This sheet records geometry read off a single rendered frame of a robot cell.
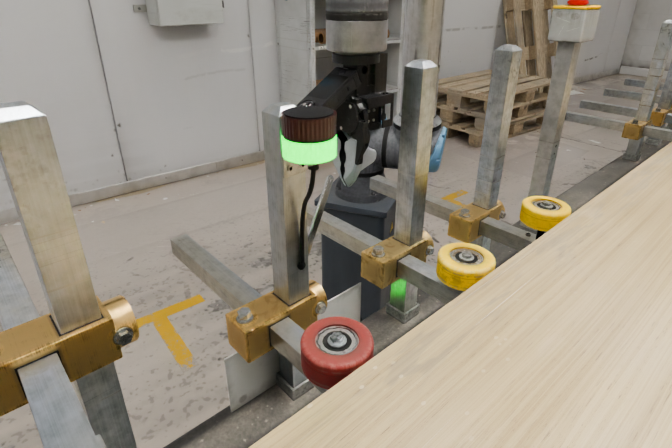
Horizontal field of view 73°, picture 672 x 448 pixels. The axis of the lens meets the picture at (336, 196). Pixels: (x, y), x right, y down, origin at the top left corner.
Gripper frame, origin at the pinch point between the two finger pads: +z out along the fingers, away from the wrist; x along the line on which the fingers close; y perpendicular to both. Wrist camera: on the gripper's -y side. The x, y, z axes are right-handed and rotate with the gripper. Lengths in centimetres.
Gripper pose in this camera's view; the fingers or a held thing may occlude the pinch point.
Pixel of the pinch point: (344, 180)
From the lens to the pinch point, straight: 74.4
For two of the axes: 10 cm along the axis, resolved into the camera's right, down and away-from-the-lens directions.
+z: 0.0, 9.1, 4.2
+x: -6.7, -3.1, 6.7
